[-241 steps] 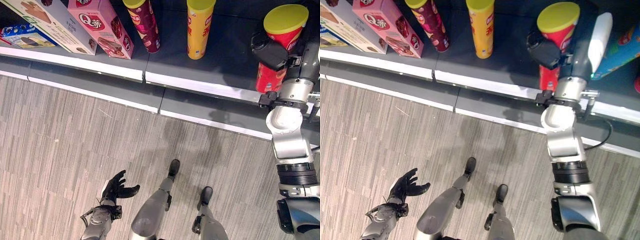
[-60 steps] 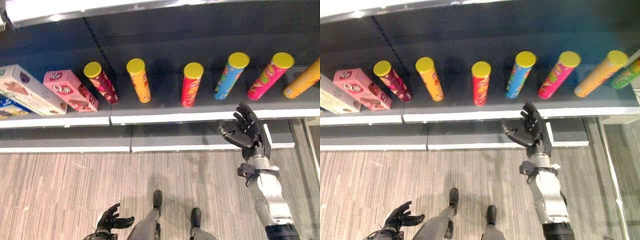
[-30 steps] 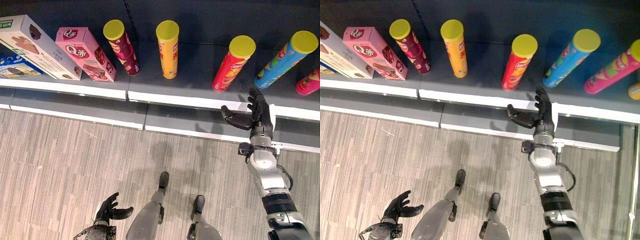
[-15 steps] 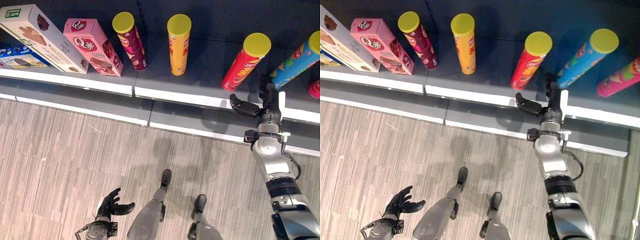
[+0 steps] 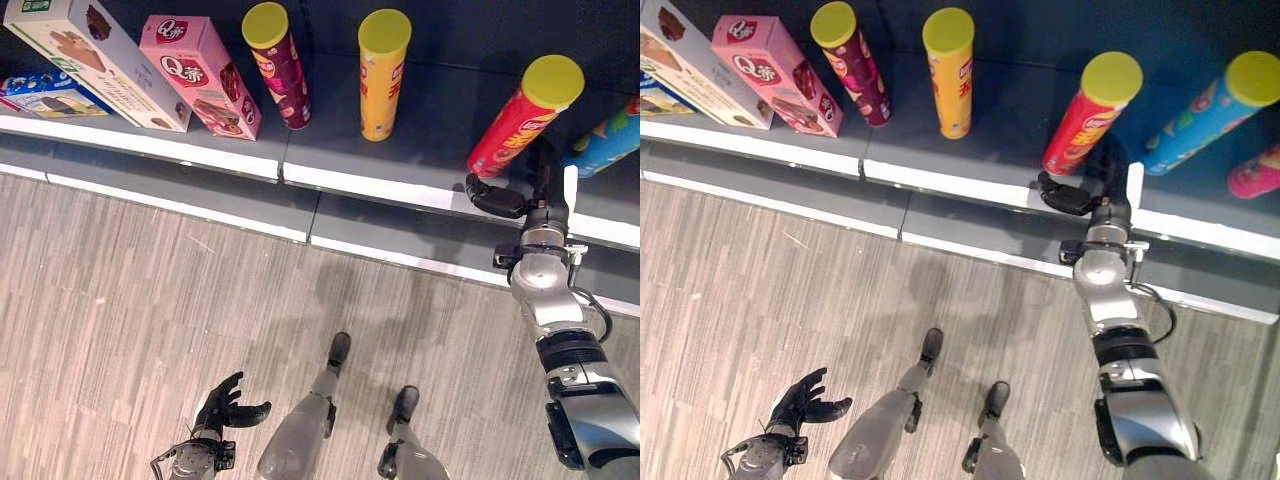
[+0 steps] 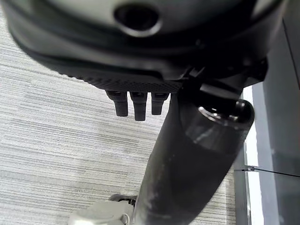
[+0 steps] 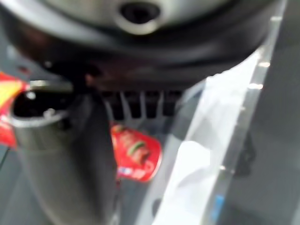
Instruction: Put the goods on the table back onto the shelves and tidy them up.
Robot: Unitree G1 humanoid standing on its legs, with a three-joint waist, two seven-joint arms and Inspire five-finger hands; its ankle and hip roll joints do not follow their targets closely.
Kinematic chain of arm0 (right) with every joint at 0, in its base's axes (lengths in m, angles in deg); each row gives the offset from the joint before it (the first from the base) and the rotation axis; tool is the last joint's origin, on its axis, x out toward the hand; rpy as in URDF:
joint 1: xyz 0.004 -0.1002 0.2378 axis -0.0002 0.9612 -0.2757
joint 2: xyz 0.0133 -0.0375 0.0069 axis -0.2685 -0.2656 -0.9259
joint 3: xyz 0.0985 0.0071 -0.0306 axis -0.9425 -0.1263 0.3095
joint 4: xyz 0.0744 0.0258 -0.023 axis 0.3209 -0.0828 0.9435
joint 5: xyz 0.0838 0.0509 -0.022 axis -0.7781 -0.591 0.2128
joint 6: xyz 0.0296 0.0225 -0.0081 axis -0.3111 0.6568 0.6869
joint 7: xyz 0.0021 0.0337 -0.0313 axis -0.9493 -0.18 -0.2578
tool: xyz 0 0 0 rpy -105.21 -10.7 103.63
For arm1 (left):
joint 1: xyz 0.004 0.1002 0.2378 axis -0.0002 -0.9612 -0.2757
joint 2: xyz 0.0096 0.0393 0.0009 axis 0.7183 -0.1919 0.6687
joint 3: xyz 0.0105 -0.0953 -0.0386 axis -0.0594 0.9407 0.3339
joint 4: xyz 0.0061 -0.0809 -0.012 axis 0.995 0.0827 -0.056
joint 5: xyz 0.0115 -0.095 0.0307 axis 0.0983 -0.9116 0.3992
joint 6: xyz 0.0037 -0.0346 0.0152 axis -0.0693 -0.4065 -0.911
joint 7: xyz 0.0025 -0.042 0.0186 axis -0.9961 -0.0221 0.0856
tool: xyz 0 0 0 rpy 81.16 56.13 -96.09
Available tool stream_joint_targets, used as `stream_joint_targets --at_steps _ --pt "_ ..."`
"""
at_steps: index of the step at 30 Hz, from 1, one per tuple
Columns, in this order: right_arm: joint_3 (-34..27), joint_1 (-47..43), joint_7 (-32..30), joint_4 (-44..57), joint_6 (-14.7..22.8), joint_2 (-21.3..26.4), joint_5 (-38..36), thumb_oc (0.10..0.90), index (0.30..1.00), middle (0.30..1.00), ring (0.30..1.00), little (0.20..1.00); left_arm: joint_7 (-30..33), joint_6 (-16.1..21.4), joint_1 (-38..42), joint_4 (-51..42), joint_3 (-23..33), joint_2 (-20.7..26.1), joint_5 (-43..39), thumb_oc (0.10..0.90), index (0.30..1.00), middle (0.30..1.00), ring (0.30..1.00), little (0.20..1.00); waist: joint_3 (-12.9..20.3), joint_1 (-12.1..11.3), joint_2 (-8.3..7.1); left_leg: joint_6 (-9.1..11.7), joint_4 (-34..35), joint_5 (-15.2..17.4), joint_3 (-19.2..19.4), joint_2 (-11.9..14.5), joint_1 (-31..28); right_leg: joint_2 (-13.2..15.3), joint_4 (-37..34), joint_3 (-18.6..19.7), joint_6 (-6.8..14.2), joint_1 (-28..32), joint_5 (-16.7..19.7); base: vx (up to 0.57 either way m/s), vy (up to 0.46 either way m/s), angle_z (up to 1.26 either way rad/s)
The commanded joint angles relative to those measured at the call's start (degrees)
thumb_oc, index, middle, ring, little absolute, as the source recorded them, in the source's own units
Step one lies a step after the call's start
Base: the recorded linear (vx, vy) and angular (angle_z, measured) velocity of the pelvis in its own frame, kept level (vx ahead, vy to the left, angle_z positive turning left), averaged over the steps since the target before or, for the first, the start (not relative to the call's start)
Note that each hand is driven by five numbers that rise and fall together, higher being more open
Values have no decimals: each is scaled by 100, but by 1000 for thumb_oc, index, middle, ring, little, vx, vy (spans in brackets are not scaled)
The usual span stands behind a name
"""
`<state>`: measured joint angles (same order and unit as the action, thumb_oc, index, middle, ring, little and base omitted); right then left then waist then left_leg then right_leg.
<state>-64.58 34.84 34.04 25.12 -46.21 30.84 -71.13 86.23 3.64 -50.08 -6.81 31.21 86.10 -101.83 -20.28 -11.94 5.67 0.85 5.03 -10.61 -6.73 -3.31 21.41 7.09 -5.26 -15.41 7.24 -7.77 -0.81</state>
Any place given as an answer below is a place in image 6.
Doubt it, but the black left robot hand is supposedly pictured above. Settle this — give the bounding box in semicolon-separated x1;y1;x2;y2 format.
0;0;285;225

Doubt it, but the grey cabinet panel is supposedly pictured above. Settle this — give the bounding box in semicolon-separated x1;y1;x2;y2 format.
252;0;300;225

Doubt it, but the silver robot leg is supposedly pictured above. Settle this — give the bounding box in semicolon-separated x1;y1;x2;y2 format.
67;193;138;225

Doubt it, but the thin black cable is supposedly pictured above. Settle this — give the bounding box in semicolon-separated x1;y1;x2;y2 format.
233;165;300;178

